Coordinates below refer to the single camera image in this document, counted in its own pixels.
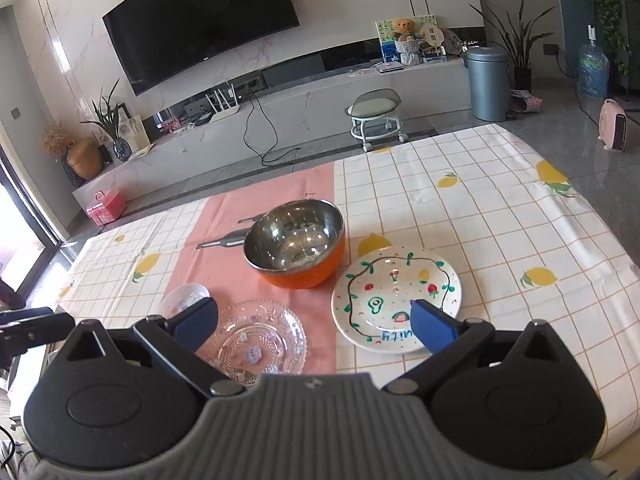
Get black television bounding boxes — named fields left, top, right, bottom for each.
left=102, top=0, right=301, bottom=97

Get black cable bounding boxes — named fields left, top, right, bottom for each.
left=243, top=80, right=297, bottom=166

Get white marble tv cabinet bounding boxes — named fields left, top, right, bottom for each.
left=72, top=55, right=473, bottom=206

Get white router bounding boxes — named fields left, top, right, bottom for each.
left=205, top=82, right=242, bottom=122

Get green leafy plant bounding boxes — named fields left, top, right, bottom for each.
left=80, top=79, right=132, bottom=142

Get pink storage box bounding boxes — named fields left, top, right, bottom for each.
left=86, top=190, right=127, bottom=227

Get pink heater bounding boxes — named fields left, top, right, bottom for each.
left=598, top=99, right=632, bottom=152

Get sketch picture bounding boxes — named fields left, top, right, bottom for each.
left=117, top=115, right=150, bottom=149

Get white rolling stool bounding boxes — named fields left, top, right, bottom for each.
left=345, top=87, right=408, bottom=152

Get brown round vase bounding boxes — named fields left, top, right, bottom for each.
left=66, top=137, right=103, bottom=181

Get small clear glass bowl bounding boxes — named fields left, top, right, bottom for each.
left=161, top=283, right=211, bottom=318

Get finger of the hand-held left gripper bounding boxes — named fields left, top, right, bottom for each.
left=0, top=307, right=77, bottom=357

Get grey trash can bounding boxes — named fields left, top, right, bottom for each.
left=465, top=46, right=512, bottom=122

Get dried flowers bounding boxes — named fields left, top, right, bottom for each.
left=40, top=124, right=76, bottom=157

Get round paper fan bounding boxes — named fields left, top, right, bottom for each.
left=419, top=22, right=447, bottom=57

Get blue water bottle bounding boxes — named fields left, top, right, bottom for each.
left=577, top=25, right=611, bottom=101

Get orange steel bowl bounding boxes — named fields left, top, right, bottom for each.
left=243, top=199, right=347, bottom=290

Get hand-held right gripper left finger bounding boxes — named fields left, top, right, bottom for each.
left=50, top=297, right=246, bottom=398

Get white painted plate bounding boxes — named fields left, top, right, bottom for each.
left=331, top=245, right=462, bottom=356

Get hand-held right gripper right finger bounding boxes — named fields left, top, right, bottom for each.
left=382, top=299, right=576, bottom=395

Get brown teddy bear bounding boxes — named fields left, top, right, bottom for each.
left=390, top=18, right=418, bottom=42

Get pink patterned bag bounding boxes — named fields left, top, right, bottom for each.
left=510, top=89, right=543, bottom=114

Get snake plant in black pot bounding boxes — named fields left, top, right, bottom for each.
left=470, top=0, right=556, bottom=92

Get clear glass plate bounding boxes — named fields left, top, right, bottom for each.
left=199, top=299, right=307, bottom=387

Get pink placemat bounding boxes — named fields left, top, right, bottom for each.
left=165, top=162, right=351, bottom=376

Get painted canvas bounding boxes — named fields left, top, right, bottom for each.
left=375, top=14, right=441, bottom=63

